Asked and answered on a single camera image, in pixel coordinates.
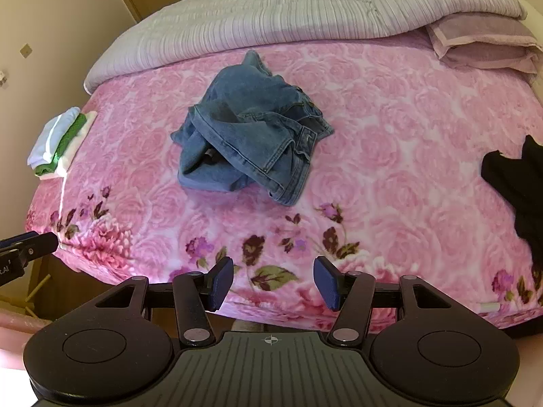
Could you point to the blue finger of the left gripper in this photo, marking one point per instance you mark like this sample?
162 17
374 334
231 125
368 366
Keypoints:
16 239

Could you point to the purple pillow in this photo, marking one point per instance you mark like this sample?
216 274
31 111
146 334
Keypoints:
489 42

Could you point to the black garment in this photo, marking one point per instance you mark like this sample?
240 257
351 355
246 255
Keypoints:
519 182

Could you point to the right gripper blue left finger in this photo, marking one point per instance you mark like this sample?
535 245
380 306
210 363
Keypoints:
194 295

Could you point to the white blanket label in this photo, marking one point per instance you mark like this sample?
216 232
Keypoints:
490 307

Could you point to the wall power socket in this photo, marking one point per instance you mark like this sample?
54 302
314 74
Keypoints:
25 51

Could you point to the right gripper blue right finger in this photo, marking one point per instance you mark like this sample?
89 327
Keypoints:
350 295

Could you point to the yellow wooden stand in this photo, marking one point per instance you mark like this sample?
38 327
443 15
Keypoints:
28 302

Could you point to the pink floral blanket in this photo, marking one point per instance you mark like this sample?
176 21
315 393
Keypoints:
395 190

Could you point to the blue denim jeans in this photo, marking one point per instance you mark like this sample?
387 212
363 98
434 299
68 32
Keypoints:
250 127

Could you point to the folded white green clothes stack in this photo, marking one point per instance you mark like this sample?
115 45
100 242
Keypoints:
59 142

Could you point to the grey striped quilt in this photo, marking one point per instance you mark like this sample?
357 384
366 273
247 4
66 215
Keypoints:
191 29

